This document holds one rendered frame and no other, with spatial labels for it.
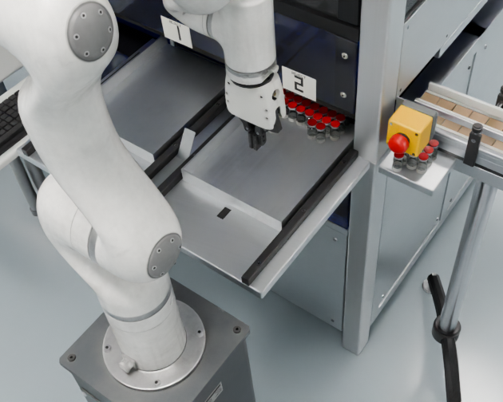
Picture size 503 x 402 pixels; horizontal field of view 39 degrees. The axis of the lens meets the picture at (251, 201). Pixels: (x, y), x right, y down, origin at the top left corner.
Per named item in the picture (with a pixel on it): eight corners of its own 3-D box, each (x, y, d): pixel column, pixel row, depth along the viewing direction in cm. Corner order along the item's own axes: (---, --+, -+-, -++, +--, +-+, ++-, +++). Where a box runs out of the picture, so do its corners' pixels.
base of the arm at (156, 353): (160, 412, 123) (139, 363, 109) (82, 356, 131) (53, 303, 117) (227, 331, 132) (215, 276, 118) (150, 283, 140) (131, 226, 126)
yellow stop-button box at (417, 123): (402, 124, 149) (405, 98, 144) (433, 136, 146) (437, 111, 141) (384, 145, 146) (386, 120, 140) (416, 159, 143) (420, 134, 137)
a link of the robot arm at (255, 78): (288, 52, 116) (288, 66, 118) (244, 34, 120) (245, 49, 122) (258, 80, 112) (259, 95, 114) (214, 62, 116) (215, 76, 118)
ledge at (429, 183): (409, 133, 161) (409, 127, 160) (461, 155, 156) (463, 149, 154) (378, 171, 154) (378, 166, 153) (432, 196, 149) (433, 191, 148)
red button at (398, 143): (394, 139, 145) (396, 125, 141) (412, 147, 143) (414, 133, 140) (385, 151, 143) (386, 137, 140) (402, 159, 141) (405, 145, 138)
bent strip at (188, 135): (188, 145, 161) (184, 127, 156) (199, 151, 160) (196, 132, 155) (148, 186, 154) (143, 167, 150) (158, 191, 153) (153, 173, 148)
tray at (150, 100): (166, 43, 185) (164, 32, 182) (247, 78, 174) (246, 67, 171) (73, 121, 169) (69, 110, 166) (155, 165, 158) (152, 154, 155)
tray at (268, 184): (273, 89, 171) (273, 78, 168) (368, 131, 160) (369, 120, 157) (183, 179, 154) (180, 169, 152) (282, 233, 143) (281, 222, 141)
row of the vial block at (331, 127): (275, 107, 167) (275, 92, 163) (342, 136, 159) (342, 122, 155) (270, 112, 165) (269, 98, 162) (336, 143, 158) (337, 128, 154)
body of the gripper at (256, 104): (289, 64, 117) (291, 114, 126) (239, 44, 121) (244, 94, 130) (263, 90, 113) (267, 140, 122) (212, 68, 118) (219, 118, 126)
